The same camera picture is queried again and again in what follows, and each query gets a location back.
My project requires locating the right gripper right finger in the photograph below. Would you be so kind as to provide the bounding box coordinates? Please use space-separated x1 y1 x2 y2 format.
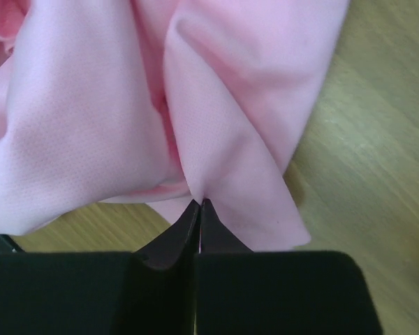
200 199 251 253

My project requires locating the light pink t-shirt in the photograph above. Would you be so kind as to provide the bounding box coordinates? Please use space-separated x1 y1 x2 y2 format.
0 0 348 251

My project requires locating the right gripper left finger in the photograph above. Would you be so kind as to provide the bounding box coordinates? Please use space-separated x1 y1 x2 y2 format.
135 200 200 271

